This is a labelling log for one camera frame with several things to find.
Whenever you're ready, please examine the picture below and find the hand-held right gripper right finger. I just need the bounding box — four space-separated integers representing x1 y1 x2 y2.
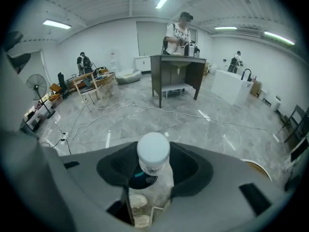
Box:
169 141 214 199

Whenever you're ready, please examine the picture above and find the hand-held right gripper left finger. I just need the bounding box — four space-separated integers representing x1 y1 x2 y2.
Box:
96 143 145 227

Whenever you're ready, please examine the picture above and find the black round bin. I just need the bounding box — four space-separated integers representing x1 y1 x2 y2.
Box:
127 164 159 190

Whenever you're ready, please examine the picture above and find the clear plastic bottle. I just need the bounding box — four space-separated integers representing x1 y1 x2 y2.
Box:
136 131 171 177

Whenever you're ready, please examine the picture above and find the person's left shoe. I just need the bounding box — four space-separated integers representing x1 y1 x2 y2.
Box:
128 193 148 209

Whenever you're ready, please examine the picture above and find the person's shoe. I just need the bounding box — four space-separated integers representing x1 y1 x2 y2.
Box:
128 193 148 209
133 214 155 229

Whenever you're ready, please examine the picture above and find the white power strip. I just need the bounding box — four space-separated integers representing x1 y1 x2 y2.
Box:
60 131 70 146

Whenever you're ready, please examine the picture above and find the person's right shoe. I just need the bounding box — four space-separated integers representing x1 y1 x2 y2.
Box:
133 214 155 229

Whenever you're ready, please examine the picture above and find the low cluttered storage shelf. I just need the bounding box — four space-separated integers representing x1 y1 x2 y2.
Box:
20 90 63 132

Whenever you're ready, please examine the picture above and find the white rectangular bathtub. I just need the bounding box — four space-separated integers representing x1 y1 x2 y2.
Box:
211 69 254 106

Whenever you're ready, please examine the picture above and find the white oval tub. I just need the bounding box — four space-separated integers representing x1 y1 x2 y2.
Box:
115 68 142 86

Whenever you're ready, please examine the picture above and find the black office chair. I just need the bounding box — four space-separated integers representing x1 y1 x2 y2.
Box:
57 72 72 99

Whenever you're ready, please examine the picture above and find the brown cardboard box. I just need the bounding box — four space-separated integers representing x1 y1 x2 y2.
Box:
251 80 263 97

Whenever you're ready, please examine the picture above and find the dark wooden vanity table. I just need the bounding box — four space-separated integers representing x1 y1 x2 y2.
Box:
150 54 207 109

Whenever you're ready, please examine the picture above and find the white water dispenser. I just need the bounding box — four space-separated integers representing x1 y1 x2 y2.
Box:
110 51 118 71

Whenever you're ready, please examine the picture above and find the white low cabinet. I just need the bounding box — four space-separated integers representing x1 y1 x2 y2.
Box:
134 56 153 73

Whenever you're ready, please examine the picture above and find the black standing fan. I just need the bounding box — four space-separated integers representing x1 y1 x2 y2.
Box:
26 73 56 119

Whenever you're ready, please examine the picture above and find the black metal rack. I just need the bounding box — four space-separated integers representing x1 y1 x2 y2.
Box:
277 104 309 145

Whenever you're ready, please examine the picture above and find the white sink basin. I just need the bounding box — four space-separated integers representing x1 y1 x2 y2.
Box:
170 59 192 68

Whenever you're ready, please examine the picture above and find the black bathtub faucet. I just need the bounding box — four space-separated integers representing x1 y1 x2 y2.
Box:
241 68 253 82

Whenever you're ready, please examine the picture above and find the grey air vent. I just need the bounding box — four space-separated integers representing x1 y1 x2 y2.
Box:
238 28 263 38

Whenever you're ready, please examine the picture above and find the black power cable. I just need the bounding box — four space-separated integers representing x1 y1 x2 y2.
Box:
41 134 73 156

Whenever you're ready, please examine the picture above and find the wooden frame chair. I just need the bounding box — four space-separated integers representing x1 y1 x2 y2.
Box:
73 72 101 113

